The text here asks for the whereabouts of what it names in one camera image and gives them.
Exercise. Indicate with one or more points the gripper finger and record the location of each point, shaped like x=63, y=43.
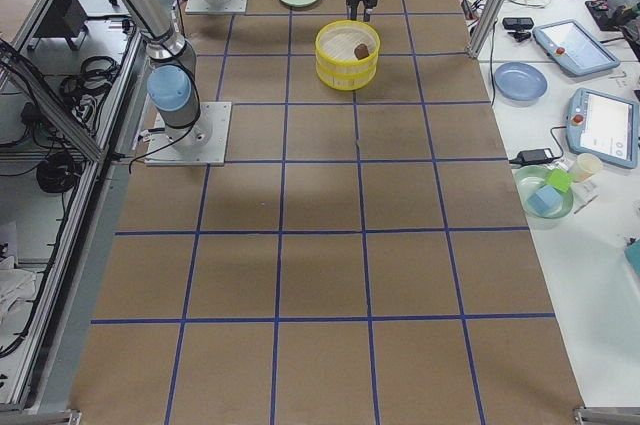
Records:
x=367, y=13
x=353, y=11

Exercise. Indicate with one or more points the yellow steamer layer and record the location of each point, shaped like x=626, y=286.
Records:
x=336, y=41
x=345, y=81

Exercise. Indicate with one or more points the brown bun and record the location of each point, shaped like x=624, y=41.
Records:
x=361, y=51

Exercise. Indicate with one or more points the black webcam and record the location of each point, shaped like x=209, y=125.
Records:
x=518, y=27

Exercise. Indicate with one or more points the blue plate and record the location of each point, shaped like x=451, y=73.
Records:
x=520, y=81

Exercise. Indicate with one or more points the far teach pendant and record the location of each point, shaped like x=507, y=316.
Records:
x=573, y=48

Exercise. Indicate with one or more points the teach pendant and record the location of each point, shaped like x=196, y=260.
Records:
x=604, y=125
x=573, y=48

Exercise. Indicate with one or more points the black power adapter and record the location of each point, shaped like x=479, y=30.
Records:
x=537, y=156

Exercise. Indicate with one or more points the green foam block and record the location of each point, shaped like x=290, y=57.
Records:
x=559, y=179

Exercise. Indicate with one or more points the green plate with blocks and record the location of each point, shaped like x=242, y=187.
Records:
x=528, y=180

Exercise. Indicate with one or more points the blue foam block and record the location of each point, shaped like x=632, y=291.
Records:
x=545, y=200

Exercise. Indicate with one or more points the near teach pendant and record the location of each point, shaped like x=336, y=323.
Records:
x=604, y=125

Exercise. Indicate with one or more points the paper cup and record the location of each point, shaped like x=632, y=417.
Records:
x=585, y=166

